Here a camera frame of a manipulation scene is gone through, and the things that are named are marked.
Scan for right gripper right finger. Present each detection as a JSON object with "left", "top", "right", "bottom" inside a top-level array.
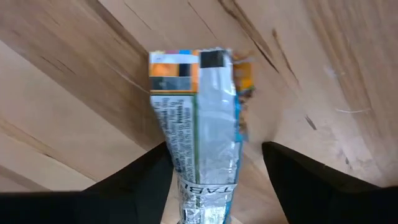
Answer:
[{"left": 262, "top": 141, "right": 398, "bottom": 224}]

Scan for orange and blue granola bar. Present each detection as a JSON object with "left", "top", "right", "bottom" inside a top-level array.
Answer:
[{"left": 148, "top": 47, "right": 256, "bottom": 224}]

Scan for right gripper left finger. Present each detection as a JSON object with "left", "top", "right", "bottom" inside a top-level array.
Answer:
[{"left": 0, "top": 141, "right": 175, "bottom": 224}]

